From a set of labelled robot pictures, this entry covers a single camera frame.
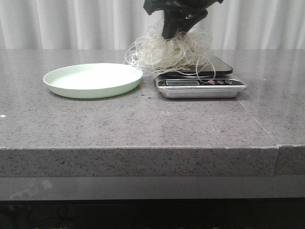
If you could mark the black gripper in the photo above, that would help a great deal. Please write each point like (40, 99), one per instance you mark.
(173, 19)

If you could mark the white vermicelli noodle bundle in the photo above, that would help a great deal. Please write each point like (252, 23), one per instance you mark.
(187, 53)

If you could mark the digital kitchen scale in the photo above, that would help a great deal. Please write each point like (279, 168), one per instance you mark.
(213, 81)

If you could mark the pale green round plate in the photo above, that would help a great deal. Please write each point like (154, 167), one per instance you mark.
(93, 80)

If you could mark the white pleated curtain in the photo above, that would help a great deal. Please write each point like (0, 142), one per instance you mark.
(115, 24)

